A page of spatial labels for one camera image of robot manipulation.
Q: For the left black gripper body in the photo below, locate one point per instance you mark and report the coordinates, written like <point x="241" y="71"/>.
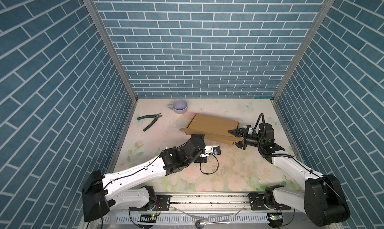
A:
<point x="200" y="137"/>

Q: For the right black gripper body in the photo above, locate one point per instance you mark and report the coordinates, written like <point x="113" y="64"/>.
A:
<point x="250" y="140"/>

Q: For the brown cardboard box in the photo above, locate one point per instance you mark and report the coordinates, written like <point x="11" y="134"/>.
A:
<point x="214" y="128"/>

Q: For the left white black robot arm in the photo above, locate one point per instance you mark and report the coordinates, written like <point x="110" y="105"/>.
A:
<point x="103" y="193"/>

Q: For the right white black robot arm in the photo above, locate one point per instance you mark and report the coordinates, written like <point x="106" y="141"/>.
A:
<point x="322" y="198"/>

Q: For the lavender ceramic cup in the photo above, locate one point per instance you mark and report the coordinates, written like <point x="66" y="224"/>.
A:
<point x="179" y="106"/>

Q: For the metal spoon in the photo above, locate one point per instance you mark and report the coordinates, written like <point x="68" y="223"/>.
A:
<point x="200" y="224"/>

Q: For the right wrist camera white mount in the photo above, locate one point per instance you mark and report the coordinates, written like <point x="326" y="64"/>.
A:
<point x="248" y="129"/>

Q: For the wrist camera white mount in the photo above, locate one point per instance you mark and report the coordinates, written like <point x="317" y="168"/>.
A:
<point x="248" y="129"/>
<point x="212" y="150"/>

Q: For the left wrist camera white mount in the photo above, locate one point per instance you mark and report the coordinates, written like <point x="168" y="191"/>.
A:
<point x="212" y="150"/>

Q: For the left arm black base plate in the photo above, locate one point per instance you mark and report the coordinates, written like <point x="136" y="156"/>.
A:
<point x="162" y="204"/>

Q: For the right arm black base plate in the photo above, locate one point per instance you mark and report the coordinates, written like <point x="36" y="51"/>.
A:
<point x="259" y="202"/>

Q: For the aluminium front rail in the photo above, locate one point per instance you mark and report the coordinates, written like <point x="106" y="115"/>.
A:
<point x="199" y="201"/>

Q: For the aluminium corner post right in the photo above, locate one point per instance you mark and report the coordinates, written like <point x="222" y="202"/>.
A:
<point x="319" y="18"/>

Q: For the aluminium corner post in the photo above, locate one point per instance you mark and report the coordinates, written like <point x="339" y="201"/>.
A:
<point x="95" y="16"/>
<point x="319" y="18"/>

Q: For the aluminium corner post left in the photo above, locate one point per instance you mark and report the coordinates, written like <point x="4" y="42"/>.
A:
<point x="95" y="16"/>

